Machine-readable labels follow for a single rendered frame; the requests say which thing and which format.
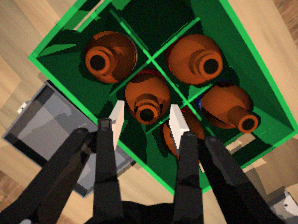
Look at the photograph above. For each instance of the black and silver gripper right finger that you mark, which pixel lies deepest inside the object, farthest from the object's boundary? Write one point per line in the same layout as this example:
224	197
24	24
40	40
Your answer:
238	199

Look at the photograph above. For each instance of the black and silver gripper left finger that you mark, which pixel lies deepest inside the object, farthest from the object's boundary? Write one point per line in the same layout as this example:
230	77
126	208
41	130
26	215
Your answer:
44	199

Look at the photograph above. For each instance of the green bottle crate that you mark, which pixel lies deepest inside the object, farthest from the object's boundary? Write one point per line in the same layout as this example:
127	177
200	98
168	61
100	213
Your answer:
154	23

